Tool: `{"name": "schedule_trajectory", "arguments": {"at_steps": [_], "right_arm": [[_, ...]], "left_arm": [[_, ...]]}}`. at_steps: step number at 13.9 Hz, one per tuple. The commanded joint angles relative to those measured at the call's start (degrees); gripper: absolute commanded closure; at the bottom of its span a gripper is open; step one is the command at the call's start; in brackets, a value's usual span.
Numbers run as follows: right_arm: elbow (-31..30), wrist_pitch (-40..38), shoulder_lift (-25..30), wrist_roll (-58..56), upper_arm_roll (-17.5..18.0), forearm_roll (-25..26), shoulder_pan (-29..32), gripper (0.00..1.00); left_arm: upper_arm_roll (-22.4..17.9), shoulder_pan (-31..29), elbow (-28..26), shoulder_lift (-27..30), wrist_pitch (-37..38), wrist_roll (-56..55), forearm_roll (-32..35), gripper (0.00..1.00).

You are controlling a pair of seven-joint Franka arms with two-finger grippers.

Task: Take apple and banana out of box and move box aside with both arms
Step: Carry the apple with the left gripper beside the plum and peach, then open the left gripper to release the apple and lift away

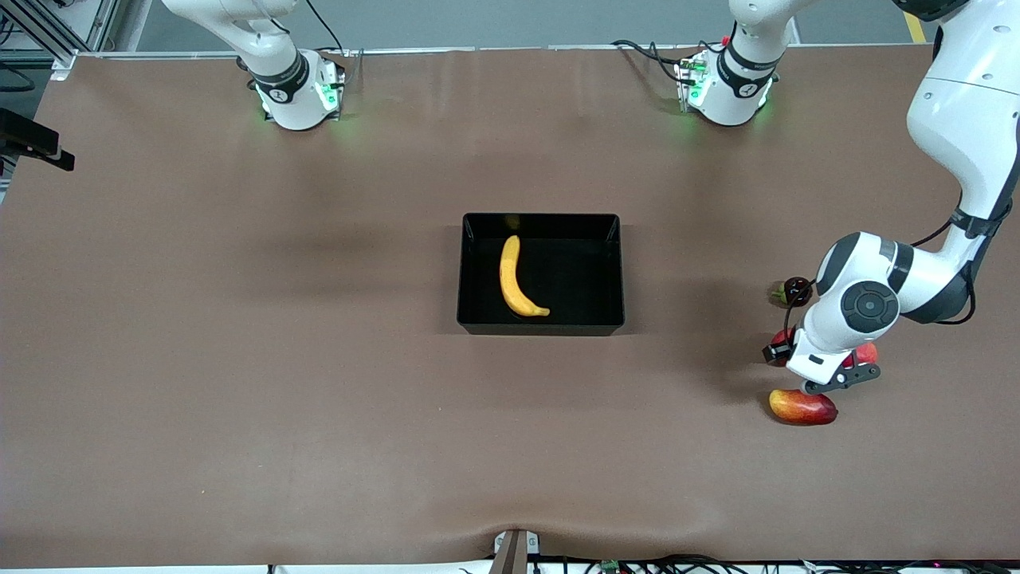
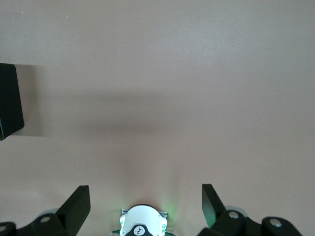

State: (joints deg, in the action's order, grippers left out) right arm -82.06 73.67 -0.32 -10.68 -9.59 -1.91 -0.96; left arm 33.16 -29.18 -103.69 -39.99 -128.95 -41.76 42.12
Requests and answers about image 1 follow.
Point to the red yellow mango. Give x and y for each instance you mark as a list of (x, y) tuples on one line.
[(803, 406)]

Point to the brown table cover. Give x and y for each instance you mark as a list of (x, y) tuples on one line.
[(239, 359)]

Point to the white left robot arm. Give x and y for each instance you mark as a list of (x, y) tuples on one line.
[(968, 119)]

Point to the black plastic box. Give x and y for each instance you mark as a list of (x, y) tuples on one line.
[(574, 307)]

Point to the red pomegranate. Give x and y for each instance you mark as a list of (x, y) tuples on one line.
[(867, 353)]

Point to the small green circuit board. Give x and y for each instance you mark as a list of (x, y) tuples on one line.
[(610, 566)]

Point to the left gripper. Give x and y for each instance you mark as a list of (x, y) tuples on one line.
[(777, 351)]

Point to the dark purple mangosteen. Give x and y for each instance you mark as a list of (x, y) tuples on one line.
[(798, 292)]

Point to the yellow banana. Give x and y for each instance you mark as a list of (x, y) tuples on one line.
[(510, 279)]

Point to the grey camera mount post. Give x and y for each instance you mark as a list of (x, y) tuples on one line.
[(514, 554)]

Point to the red yellow apple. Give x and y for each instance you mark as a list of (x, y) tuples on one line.
[(782, 336)]

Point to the aluminium frame profile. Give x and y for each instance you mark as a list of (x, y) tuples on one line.
[(56, 32)]

